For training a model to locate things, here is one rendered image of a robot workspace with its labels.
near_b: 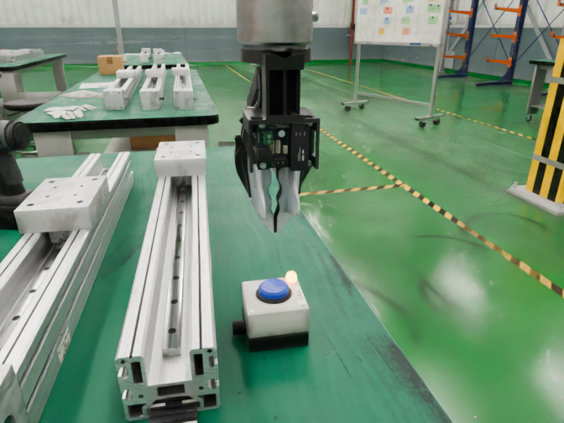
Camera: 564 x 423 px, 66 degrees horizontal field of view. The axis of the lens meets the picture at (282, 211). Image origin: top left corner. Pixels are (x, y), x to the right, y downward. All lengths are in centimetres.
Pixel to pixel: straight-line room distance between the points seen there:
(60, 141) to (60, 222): 156
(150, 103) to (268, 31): 193
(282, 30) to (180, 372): 36
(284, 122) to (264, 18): 9
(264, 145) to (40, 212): 44
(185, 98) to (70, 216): 160
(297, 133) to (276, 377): 29
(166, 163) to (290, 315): 52
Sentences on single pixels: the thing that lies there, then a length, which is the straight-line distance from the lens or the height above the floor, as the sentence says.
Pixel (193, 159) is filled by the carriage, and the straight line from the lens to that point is 97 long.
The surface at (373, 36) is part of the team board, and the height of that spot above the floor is 105.
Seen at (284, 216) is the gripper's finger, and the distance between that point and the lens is 52.
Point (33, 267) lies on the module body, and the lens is 75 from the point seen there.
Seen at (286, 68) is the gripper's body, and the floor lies 113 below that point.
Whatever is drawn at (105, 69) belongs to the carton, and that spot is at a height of 83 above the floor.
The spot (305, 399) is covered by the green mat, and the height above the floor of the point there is 78.
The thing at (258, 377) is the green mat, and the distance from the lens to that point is 56.
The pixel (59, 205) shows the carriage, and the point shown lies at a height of 90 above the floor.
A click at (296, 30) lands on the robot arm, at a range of 43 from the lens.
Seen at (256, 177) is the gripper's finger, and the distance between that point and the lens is 49.
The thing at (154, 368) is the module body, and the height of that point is 82.
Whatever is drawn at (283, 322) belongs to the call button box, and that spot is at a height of 82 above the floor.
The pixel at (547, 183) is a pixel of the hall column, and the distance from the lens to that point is 359.
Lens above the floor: 117
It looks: 23 degrees down
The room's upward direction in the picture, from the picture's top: straight up
